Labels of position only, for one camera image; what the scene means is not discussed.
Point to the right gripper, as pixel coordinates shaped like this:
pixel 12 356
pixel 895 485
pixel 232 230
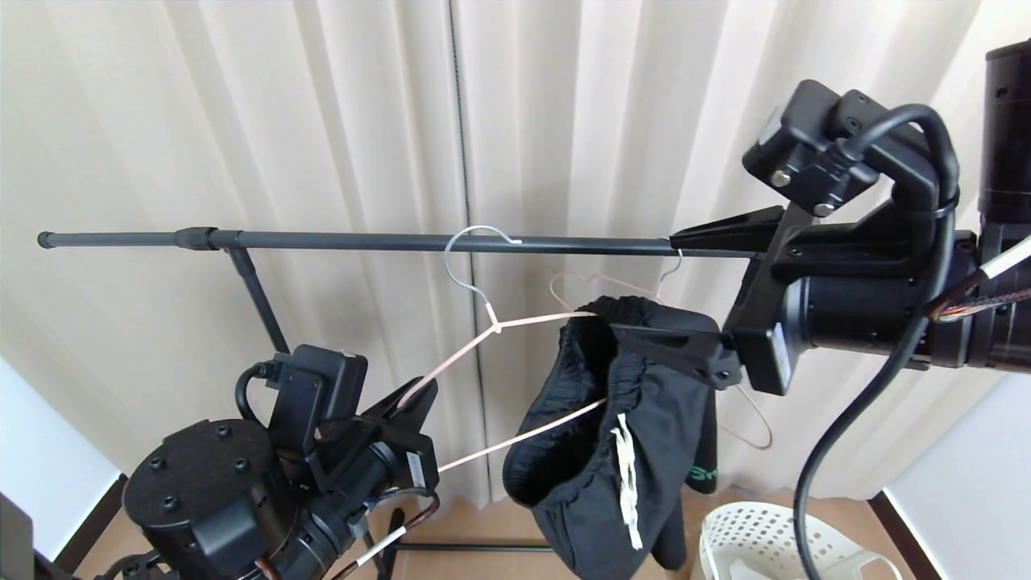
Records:
pixel 854 314

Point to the pink clothes hanger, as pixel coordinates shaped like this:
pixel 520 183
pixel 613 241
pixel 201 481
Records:
pixel 548 320
pixel 628 287

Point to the beige curtain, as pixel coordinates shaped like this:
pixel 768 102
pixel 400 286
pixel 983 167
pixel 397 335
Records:
pixel 242 121

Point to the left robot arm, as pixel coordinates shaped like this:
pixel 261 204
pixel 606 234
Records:
pixel 209 499

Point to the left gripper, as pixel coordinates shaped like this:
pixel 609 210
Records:
pixel 362 483

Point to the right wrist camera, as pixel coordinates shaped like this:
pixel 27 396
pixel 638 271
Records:
pixel 805 137

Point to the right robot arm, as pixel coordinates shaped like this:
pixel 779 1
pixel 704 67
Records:
pixel 1007 121

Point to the black garment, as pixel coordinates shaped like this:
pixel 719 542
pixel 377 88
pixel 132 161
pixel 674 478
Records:
pixel 580 451

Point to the black clothes rack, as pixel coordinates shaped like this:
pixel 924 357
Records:
pixel 322 240

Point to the white laundry basket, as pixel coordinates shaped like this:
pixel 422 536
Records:
pixel 765 532

